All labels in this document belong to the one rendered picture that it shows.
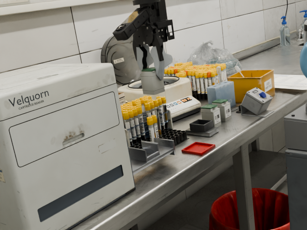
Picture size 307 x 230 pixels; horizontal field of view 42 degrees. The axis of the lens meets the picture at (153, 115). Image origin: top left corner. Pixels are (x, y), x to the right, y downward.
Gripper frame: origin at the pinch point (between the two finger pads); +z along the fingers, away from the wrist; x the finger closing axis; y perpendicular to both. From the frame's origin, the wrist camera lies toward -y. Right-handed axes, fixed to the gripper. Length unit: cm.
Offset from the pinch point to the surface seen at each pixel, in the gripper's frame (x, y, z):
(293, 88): -4, 70, 21
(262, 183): 32, 99, 83
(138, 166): -8.3, -16.3, 18.2
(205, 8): 63, 105, -12
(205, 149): -11.2, 5.6, 21.3
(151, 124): -0.2, -2.7, 12.9
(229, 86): 5.3, 41.3, 13.3
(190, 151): -8.2, 2.8, 21.3
